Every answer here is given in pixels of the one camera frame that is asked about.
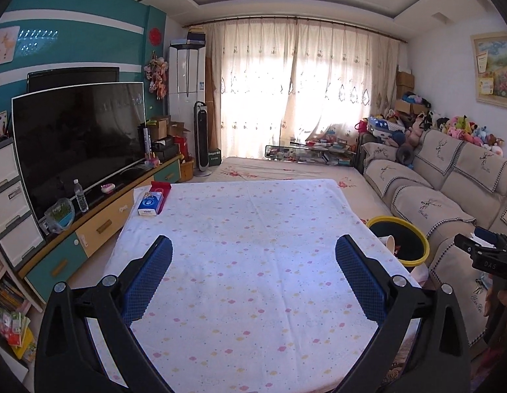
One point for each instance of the brown cardboard box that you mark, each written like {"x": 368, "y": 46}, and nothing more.
{"x": 177, "y": 129}
{"x": 157, "y": 127}

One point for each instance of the small pink object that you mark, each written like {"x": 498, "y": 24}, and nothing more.
{"x": 108, "y": 188}

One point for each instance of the wicker basket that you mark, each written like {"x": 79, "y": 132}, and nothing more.
{"x": 187, "y": 170}

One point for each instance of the pink toy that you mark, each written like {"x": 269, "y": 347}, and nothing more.
{"x": 151, "y": 159}

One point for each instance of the closed cardboard box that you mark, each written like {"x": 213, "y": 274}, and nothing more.
{"x": 404, "y": 80}
{"x": 404, "y": 93}

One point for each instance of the beige sofa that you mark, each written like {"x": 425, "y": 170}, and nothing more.
{"x": 454, "y": 200}

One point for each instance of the row of plush toys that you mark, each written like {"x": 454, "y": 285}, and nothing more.
{"x": 458, "y": 125}

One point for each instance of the white standing air conditioner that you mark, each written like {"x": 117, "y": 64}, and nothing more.
{"x": 188, "y": 77}

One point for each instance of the pile of colourful packets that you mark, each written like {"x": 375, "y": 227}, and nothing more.
{"x": 12, "y": 327}

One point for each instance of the white dotted tablecloth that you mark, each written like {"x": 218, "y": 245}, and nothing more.
{"x": 253, "y": 254}

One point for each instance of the curtain rod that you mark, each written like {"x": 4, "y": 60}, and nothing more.
{"x": 294, "y": 18}

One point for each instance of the red carton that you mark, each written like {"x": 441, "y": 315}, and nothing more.
{"x": 181, "y": 145}

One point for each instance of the teal yellow television cabinet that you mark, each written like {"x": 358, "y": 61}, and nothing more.
{"x": 98, "y": 225}

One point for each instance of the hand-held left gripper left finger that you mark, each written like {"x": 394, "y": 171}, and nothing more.
{"x": 149, "y": 278}

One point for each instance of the artificial flower garland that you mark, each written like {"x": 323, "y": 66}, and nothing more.
{"x": 157, "y": 75}

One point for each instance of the large curved television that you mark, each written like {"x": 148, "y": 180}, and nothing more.
{"x": 73, "y": 139}

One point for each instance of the row of books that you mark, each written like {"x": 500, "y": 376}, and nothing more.
{"x": 6, "y": 290}

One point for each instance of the deer print seat cover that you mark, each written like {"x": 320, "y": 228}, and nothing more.
{"x": 394, "y": 174}
{"x": 376, "y": 152}
{"x": 462, "y": 278}
{"x": 429, "y": 208}

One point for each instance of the cream embroidered curtain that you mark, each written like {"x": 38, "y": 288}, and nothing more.
{"x": 278, "y": 90}

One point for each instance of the tall brown cardboard sheet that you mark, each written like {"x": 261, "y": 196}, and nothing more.
{"x": 214, "y": 98}

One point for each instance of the black long box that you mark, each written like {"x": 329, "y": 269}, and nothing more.
{"x": 143, "y": 141}

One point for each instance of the paper cup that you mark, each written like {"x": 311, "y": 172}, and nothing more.
{"x": 390, "y": 245}

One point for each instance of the clear water bottle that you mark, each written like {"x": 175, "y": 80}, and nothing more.
{"x": 79, "y": 194}

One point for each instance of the grey neck pillow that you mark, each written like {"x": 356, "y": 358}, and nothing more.
{"x": 404, "y": 154}

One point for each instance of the red bag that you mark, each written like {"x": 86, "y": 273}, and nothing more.
{"x": 361, "y": 125}

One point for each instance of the glass coffee table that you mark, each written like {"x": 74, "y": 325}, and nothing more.
{"x": 278, "y": 154}

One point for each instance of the blue tissue pack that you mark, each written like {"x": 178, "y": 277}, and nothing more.
{"x": 150, "y": 204}

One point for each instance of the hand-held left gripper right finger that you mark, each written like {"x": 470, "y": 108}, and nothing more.
{"x": 359, "y": 278}

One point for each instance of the framed flower painting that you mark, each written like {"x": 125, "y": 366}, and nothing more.
{"x": 496, "y": 69}

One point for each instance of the red box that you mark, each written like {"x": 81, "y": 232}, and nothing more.
{"x": 163, "y": 188}

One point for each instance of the deer print backrest cover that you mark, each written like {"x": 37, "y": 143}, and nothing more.
{"x": 437, "y": 149}
{"x": 482, "y": 168}

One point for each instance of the open cardboard box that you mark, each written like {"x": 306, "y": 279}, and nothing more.
{"x": 406, "y": 106}

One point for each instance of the blue star print bag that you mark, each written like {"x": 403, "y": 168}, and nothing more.
{"x": 380, "y": 125}

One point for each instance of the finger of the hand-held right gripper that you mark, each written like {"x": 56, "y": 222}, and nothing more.
{"x": 468, "y": 245}
{"x": 492, "y": 238}

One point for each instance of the pile of books and boxes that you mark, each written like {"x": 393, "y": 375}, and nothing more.
{"x": 327, "y": 145}

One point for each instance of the clear plastic bag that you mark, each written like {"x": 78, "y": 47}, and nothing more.
{"x": 61, "y": 215}

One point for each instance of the small black television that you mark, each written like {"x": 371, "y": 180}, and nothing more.
{"x": 73, "y": 77}

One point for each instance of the black white tower fan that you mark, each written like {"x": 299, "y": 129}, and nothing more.
{"x": 202, "y": 135}

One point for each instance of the red round wall ornament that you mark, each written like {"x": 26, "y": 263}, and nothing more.
{"x": 155, "y": 35}

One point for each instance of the dark green box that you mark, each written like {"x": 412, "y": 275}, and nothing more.
{"x": 214, "y": 157}

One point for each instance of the pink wall poster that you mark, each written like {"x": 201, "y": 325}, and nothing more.
{"x": 3, "y": 45}

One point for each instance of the white drawer unit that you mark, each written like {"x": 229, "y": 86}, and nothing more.
{"x": 12, "y": 204}

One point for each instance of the white bookshelf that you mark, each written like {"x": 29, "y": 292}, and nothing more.
{"x": 22, "y": 290}

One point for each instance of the person's right hand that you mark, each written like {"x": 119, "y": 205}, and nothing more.
{"x": 494, "y": 301}

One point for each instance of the black yellow-rimmed trash bin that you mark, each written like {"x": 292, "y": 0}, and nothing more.
{"x": 413, "y": 245}

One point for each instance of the floral bed sheet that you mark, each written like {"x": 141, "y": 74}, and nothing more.
{"x": 278, "y": 168}

